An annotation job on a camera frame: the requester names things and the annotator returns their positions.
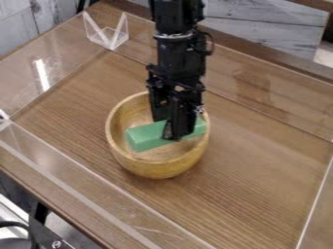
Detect brown wooden bowl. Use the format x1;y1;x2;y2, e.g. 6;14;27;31
106;91;210;179

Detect black cable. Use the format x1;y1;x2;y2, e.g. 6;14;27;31
0;221;32;249

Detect green rectangular block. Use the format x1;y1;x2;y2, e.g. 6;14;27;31
125;117;208;152

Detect clear acrylic tray walls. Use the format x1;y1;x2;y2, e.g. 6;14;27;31
0;17;333;249

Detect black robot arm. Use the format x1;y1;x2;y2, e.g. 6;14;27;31
148;0;214;140

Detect black table leg frame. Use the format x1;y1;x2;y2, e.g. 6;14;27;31
28;202;74;249

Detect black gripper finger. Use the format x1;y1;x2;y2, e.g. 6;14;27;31
164;91;204;141
148;77;170;122

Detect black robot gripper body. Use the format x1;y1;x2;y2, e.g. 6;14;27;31
148;29;214;101

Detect clear acrylic corner bracket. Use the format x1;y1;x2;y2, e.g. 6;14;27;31
82;12;129;51

